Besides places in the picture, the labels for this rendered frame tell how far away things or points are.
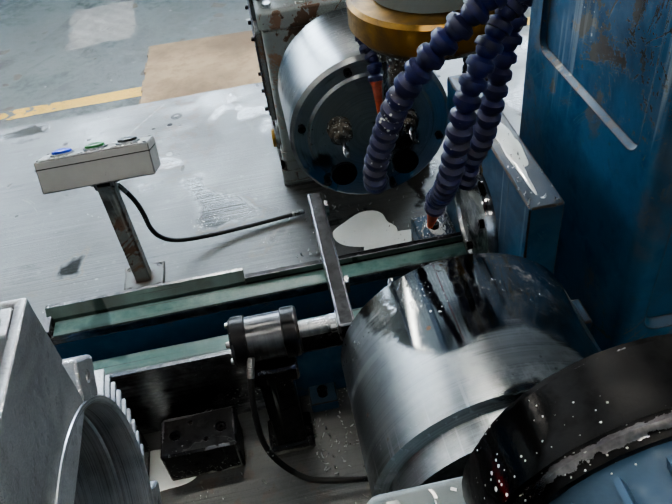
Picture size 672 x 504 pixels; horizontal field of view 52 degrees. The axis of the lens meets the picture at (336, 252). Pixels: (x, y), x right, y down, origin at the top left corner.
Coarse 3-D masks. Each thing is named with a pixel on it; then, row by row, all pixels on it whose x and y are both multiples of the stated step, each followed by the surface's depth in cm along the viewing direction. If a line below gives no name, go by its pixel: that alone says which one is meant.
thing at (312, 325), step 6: (312, 318) 81; (318, 318) 81; (324, 318) 81; (300, 324) 80; (306, 324) 80; (312, 324) 80; (318, 324) 80; (324, 324) 80; (330, 324) 80; (336, 324) 80; (300, 330) 80; (306, 330) 80; (312, 330) 80; (318, 330) 80; (324, 330) 80; (330, 330) 81; (300, 336) 80; (306, 336) 81
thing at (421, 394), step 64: (512, 256) 67; (384, 320) 65; (448, 320) 61; (512, 320) 60; (576, 320) 64; (384, 384) 61; (448, 384) 56; (512, 384) 55; (384, 448) 59; (448, 448) 54
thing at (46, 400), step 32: (32, 320) 27; (0, 352) 26; (32, 352) 26; (0, 384) 24; (32, 384) 26; (64, 384) 29; (0, 416) 23; (32, 416) 25; (64, 416) 29; (0, 448) 22; (32, 448) 25; (0, 480) 22; (32, 480) 24; (64, 480) 27
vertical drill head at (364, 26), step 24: (360, 0) 70; (384, 0) 67; (408, 0) 66; (432, 0) 65; (456, 0) 65; (360, 24) 68; (384, 24) 66; (408, 24) 65; (432, 24) 64; (480, 24) 65; (384, 48) 67; (408, 48) 66; (384, 72) 80
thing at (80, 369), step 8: (64, 360) 32; (72, 360) 31; (80, 360) 32; (88, 360) 33; (72, 368) 31; (80, 368) 32; (88, 368) 33; (72, 376) 31; (80, 376) 31; (88, 376) 33; (80, 384) 31; (88, 384) 32; (96, 384) 33; (80, 392) 31; (88, 392) 32; (96, 392) 33; (152, 488) 40; (160, 496) 42
